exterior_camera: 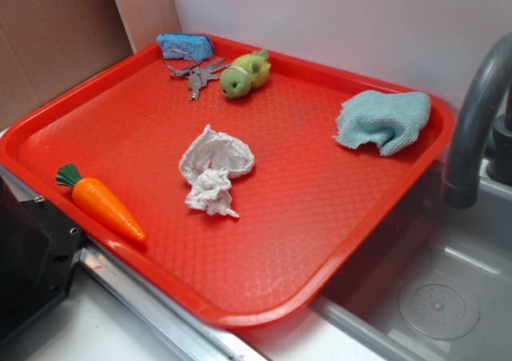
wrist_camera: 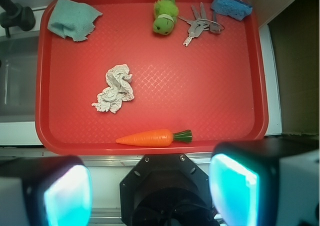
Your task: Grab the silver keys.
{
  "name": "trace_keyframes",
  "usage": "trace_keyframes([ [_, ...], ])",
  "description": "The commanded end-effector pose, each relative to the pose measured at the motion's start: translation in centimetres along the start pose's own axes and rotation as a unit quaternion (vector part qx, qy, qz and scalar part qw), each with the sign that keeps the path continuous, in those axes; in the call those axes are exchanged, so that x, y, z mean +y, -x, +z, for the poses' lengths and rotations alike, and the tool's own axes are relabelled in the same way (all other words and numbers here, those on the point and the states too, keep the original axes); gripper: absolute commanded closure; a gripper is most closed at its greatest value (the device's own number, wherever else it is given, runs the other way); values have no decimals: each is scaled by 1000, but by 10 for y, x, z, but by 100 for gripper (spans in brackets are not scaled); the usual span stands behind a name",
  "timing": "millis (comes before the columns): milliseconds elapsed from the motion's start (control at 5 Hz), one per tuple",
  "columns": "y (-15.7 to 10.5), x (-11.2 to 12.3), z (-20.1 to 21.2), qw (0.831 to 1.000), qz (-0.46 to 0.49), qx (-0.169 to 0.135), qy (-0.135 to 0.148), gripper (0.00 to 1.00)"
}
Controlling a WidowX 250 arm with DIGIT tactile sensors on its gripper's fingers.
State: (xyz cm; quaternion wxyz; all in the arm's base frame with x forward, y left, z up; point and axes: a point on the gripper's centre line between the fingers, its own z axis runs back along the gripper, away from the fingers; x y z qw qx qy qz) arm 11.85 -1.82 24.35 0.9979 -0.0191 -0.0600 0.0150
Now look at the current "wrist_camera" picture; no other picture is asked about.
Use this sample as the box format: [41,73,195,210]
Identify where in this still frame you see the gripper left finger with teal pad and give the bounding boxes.
[0,156,93,225]

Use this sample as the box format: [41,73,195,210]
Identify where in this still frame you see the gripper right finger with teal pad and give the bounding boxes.
[208,138,320,225]

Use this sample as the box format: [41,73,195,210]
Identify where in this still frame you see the silver keys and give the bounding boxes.
[178,2,225,47]

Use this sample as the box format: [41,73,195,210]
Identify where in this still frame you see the orange plastic carrot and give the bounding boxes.
[115,129,193,147]

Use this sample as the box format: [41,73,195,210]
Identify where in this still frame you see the crumpled white paper towel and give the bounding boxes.
[91,64,135,114]

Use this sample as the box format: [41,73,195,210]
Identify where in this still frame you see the grey sink basin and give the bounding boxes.
[0,32,39,123]

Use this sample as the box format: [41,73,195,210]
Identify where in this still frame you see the red plastic tray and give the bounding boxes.
[35,0,269,155]

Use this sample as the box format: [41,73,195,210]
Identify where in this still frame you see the brown cardboard panel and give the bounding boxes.
[268,0,320,136]

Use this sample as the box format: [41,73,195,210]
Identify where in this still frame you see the light blue cloth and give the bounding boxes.
[47,0,103,42]

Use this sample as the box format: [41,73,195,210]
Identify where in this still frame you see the blue sponge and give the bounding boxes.
[211,0,253,21]

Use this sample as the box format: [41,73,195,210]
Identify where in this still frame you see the dark grey faucet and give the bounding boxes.
[0,0,36,38]

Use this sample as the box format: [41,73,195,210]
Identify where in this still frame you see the green plush toy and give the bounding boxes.
[152,0,179,36]

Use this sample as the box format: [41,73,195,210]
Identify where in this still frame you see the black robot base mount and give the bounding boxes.
[119,154,220,225]

